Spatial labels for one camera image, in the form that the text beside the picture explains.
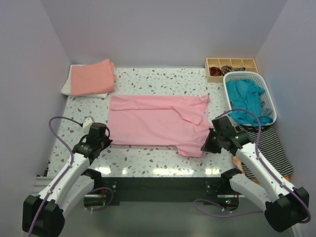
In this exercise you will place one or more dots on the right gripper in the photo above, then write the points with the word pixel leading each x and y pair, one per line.
pixel 207 146

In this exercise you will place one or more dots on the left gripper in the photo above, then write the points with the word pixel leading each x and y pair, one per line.
pixel 107 142

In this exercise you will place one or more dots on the pink t shirt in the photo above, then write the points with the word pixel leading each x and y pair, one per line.
pixel 152 120

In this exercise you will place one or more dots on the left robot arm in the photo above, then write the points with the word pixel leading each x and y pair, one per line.
pixel 44 214

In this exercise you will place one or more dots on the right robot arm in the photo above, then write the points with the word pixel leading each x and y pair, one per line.
pixel 282 203

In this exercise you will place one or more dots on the orange white cloth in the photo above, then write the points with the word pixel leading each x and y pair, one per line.
pixel 244 169

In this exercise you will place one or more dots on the black white striped shirt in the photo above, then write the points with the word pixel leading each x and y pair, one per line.
pixel 271 148

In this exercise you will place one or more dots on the teal t shirt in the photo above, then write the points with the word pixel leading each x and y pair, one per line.
pixel 245 97

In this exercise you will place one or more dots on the folded salmon t shirt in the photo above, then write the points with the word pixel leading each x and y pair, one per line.
pixel 98 78

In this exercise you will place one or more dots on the folded white t shirt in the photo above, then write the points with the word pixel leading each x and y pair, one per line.
pixel 66 89

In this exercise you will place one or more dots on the white laundry basket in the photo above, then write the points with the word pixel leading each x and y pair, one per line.
pixel 266 97

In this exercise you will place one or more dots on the red black rolled cloth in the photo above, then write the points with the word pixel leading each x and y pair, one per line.
pixel 215 72

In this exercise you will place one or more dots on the wooden compartment box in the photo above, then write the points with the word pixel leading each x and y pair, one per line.
pixel 248 63

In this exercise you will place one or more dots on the patterned rolled cloth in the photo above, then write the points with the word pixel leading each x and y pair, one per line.
pixel 226 69

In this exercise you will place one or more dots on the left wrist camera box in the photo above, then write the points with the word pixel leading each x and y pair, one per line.
pixel 87 123

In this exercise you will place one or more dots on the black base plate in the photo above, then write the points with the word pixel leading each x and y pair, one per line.
pixel 163 189

